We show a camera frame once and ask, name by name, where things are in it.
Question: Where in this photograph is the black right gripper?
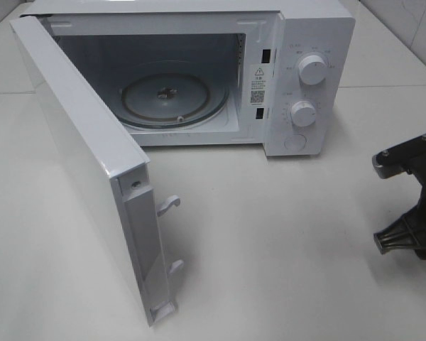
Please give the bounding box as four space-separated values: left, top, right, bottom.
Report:
372 133 426 259

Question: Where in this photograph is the round white door button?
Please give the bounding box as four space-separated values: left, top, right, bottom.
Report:
284 134 307 153

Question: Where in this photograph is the white control knob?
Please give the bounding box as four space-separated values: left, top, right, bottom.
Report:
297 53 327 85
290 100 317 127

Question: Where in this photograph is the white microwave door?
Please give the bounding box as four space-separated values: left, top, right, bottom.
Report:
11 16 184 325

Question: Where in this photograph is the white microwave oven body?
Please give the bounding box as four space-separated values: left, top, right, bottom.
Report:
18 1 355 156

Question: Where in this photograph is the glass microwave turntable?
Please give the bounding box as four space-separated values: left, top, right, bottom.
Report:
115 61 229 130

